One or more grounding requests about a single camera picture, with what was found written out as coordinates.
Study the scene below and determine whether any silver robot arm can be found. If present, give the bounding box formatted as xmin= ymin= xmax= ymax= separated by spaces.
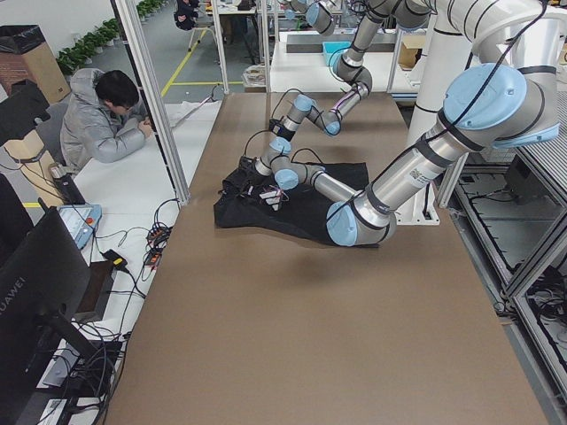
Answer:
xmin=244 ymin=63 xmax=559 ymax=246
xmin=268 ymin=0 xmax=431 ymax=141

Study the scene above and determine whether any black t-shirt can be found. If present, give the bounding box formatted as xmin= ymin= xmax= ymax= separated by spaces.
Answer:
xmin=213 ymin=161 xmax=380 ymax=250

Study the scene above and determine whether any teach pendant with red button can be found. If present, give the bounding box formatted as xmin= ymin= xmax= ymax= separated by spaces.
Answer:
xmin=57 ymin=204 xmax=102 ymax=250

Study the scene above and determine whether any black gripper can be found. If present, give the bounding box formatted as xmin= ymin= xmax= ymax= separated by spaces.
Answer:
xmin=237 ymin=157 xmax=260 ymax=189
xmin=268 ymin=118 xmax=289 ymax=139

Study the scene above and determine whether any cardboard box with black bag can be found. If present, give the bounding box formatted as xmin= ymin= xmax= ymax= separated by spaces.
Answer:
xmin=1 ymin=25 xmax=70 ymax=104

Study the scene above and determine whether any person in grey jacket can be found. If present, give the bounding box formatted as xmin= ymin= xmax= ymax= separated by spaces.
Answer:
xmin=60 ymin=68 xmax=152 ymax=174

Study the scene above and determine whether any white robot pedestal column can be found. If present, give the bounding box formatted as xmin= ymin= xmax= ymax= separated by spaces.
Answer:
xmin=374 ymin=0 xmax=567 ymax=227

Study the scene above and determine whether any blue plastic bin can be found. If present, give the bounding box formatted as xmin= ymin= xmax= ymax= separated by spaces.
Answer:
xmin=322 ymin=41 xmax=351 ymax=67

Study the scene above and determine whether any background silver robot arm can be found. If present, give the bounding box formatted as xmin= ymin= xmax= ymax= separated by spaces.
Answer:
xmin=278 ymin=0 xmax=335 ymax=36

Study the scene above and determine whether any black Huawei monitor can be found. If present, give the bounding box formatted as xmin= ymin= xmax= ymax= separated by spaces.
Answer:
xmin=1 ymin=208 xmax=96 ymax=424

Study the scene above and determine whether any aluminium frame post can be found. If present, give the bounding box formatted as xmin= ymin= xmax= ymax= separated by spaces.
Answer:
xmin=110 ymin=0 xmax=190 ymax=205

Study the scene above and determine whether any orange power strip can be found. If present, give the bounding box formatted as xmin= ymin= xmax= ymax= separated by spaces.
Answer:
xmin=144 ymin=224 xmax=173 ymax=267

